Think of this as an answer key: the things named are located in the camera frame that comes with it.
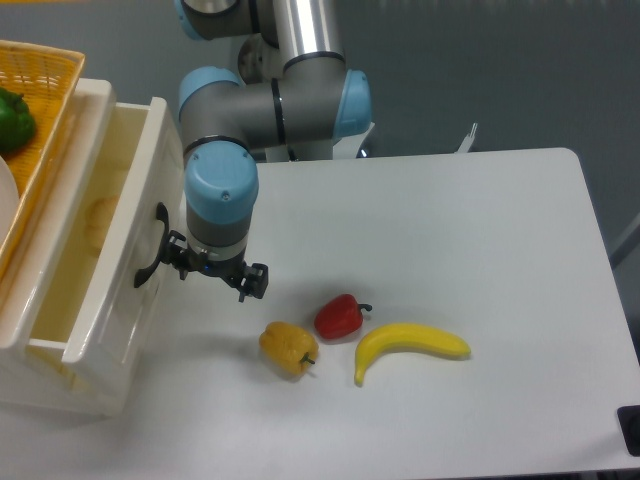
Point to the yellow bell pepper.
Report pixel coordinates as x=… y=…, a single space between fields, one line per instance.
x=290 y=347

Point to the green bell pepper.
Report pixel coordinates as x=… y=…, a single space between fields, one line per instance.
x=18 y=126

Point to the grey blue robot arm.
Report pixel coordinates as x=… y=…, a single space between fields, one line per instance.
x=223 y=120

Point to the white top drawer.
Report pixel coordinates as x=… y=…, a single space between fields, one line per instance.
x=94 y=321

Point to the red bell pepper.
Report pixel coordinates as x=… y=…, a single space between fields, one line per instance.
x=340 y=317

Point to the white plate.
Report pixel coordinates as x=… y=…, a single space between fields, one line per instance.
x=9 y=199

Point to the white drawer cabinet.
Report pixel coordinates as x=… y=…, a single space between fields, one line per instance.
x=27 y=379

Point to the yellow woven basket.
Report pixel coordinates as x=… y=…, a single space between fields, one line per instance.
x=46 y=78

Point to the black corner object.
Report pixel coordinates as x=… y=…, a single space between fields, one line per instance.
x=629 y=420

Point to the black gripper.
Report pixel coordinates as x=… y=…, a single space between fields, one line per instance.
x=248 y=280

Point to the yellow banana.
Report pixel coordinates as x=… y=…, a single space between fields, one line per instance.
x=403 y=337

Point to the beige bread roll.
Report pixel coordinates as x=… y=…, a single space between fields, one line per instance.
x=98 y=220

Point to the white metal bracket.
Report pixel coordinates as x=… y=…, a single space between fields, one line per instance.
x=468 y=140

